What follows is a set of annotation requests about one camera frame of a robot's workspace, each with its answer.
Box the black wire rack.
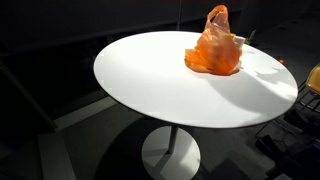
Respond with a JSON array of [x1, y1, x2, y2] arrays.
[[296, 81, 320, 113]]

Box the white table pole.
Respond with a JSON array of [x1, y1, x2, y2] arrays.
[[166, 124, 180, 155]]

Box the yellow-green background object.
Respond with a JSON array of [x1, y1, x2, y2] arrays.
[[243, 29, 257, 45]]

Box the yellow chair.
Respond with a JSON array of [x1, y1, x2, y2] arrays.
[[305, 63, 320, 98]]

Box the orange plastic bag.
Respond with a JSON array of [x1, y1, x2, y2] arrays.
[[184, 4, 243, 77]]

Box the white round table base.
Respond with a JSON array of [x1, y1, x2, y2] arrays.
[[141, 125, 202, 180]]

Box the white bottle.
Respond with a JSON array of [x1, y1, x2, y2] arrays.
[[233, 35, 246, 48]]

